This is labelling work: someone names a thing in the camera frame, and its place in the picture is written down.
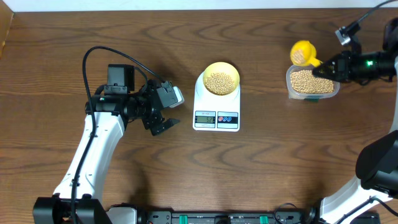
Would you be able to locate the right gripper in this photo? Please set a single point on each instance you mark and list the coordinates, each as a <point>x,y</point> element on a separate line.
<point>341,67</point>

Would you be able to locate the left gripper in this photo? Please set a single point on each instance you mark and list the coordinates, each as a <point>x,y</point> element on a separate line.
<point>154,111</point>

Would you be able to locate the yellow scoop cup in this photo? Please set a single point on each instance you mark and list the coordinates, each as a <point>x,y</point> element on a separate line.
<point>309,52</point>

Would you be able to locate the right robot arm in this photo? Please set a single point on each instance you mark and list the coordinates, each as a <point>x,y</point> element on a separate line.
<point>375,179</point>

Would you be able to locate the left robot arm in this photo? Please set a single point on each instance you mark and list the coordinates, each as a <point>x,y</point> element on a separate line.
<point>78,197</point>

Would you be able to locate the white digital kitchen scale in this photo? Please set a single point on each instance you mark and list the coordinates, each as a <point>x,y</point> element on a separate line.
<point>214,112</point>

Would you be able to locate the soybeans in scoop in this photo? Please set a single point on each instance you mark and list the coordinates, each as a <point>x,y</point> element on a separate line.
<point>298,57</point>

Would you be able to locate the soybeans in bowl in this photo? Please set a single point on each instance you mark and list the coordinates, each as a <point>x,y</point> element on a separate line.
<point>219,83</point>

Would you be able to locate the pale yellow bowl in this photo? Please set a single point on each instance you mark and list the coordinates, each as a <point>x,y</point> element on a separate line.
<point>223,67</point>

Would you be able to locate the soybeans in container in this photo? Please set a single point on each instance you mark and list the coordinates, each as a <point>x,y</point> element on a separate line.
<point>305,82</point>

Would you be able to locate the clear plastic bean container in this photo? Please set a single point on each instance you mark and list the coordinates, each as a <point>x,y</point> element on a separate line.
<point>301,96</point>

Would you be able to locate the green tape strip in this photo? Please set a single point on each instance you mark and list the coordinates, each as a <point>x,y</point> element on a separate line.
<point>314,100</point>

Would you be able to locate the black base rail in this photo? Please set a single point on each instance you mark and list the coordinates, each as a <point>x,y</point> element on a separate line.
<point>217,217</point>

